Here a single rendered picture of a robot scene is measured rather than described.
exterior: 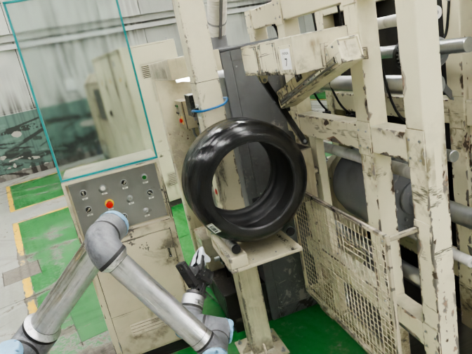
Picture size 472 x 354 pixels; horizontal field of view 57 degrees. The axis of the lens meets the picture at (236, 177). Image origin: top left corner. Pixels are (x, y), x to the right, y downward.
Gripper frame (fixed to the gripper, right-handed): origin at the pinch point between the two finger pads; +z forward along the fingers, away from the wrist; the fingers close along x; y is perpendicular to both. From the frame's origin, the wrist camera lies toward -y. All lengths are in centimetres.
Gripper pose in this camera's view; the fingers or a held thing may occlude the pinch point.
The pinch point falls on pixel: (199, 248)
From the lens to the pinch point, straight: 189.6
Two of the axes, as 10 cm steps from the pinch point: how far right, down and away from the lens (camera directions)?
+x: 7.0, -3.2, -6.4
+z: 1.5, -8.1, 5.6
